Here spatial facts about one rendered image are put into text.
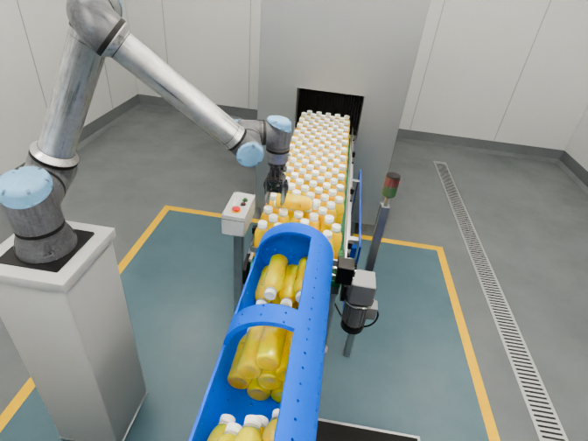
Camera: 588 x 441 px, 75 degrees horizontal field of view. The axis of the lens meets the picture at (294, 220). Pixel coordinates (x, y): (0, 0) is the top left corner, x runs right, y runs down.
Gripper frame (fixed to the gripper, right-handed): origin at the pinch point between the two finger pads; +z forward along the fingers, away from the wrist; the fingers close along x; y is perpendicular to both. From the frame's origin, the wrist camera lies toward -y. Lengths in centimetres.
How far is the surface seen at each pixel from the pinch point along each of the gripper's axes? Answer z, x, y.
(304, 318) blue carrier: -6, 20, 65
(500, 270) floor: 116, 175, -130
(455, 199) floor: 115, 160, -244
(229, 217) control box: 6.3, -17.6, 7.4
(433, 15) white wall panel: -42, 115, -399
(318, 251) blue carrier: -5.0, 21.2, 34.9
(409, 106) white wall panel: 68, 115, -399
